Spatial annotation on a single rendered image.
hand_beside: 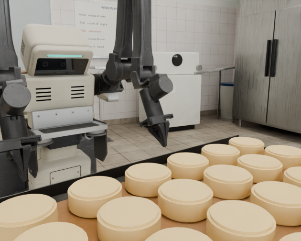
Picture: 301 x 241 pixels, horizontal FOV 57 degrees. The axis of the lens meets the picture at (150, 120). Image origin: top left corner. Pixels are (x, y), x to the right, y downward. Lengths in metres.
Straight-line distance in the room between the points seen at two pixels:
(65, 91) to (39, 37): 0.20
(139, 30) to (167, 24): 4.25
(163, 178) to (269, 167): 0.12
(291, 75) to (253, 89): 0.65
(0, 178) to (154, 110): 0.74
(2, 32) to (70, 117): 0.41
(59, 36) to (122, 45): 0.21
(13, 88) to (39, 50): 0.29
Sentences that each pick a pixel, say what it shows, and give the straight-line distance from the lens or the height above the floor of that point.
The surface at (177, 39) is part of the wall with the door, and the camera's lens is 5.28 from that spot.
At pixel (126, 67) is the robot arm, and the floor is 1.02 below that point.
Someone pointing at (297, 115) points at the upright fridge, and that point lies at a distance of 4.04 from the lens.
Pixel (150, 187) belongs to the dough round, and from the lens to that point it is 0.28.
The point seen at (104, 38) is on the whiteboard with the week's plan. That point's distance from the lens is 4.67.
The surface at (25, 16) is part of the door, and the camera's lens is 4.52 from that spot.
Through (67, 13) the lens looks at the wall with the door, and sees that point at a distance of 4.58.
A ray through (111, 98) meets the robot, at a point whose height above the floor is 0.89.
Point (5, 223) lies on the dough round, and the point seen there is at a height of 0.92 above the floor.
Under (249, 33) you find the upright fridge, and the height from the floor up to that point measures 1.47.
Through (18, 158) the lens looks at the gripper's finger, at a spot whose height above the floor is 0.82.
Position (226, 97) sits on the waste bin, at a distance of 5.42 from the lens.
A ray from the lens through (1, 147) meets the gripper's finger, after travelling 0.70.
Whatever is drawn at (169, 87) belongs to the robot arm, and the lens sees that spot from 0.88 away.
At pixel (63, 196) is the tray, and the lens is 0.30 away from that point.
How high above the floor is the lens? 1.03
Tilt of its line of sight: 12 degrees down
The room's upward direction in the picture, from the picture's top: straight up
